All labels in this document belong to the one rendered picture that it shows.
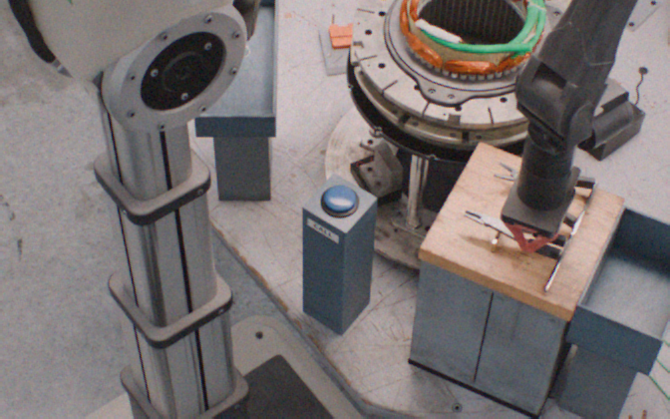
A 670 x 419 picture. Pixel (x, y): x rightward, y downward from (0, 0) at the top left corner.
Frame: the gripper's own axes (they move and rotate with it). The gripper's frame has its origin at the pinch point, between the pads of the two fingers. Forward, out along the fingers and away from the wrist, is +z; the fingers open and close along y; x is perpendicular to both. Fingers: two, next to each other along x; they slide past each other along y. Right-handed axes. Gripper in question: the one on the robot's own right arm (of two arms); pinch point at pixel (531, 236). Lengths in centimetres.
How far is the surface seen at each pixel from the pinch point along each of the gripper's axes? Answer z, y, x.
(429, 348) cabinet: 25.6, -4.8, 9.7
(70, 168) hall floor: 107, 52, 117
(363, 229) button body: 9.7, -1.0, 21.5
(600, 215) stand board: 3.2, 9.0, -6.3
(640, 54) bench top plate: 31, 66, 0
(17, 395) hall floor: 108, -3, 96
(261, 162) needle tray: 21.3, 11.7, 43.3
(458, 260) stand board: 3.0, -4.9, 7.3
